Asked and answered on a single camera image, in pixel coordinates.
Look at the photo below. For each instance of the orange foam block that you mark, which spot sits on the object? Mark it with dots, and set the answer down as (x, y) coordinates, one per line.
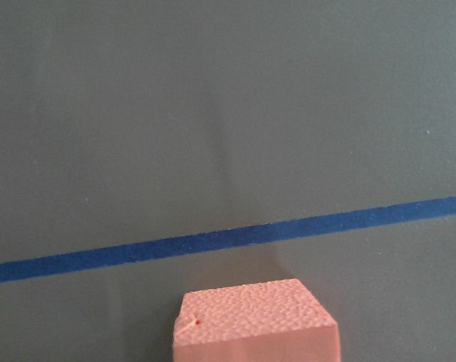
(270, 321)

